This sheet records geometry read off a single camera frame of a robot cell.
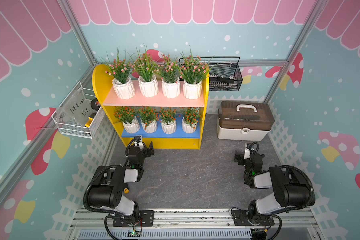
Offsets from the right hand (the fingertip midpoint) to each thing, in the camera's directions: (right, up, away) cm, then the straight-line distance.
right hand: (244, 150), depth 94 cm
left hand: (-63, +3, 0) cm, 63 cm away
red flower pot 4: (-35, +18, -16) cm, 42 cm away
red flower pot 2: (-58, +20, -11) cm, 62 cm away
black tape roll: (-85, +27, -15) cm, 91 cm away
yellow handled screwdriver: (-70, -20, -13) cm, 74 cm away
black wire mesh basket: (-12, +46, -1) cm, 48 cm away
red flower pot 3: (-47, +20, -14) cm, 53 cm away
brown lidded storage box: (-1, +19, -4) cm, 19 cm away
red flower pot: (-69, +21, -13) cm, 73 cm away
